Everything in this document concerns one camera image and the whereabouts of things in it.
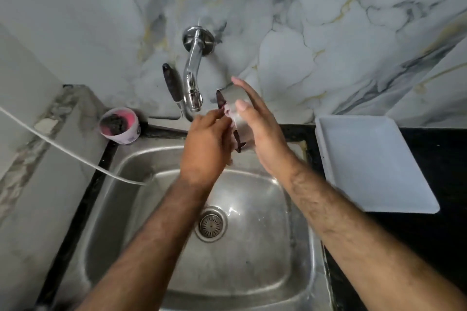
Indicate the person's left hand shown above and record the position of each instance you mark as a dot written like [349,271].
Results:
[204,150]

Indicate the person's right hand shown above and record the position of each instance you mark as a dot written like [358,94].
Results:
[268,139]

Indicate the person's left fingers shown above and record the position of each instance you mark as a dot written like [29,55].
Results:
[215,118]

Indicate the person's right thumb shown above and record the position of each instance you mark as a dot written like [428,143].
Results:
[243,108]

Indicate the white scrub pad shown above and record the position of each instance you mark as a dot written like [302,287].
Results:
[229,112]

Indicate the steel cup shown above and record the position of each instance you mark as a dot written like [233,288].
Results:
[233,95]

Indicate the person's right forearm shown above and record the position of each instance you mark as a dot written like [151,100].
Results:
[357,245]

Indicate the person's left forearm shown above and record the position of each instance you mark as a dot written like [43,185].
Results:
[146,245]

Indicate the pink plastic tub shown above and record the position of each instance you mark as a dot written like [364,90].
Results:
[126,135]

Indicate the dark scrubber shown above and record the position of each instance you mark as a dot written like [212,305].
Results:
[116,123]

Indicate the metal sink drain strainer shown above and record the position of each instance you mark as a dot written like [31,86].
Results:
[211,224]

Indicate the stainless steel sink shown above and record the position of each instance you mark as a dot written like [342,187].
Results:
[255,248]

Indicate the white rectangular tray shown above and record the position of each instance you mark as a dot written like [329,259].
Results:
[372,165]

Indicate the chrome wall faucet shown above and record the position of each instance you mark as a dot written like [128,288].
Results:
[192,74]

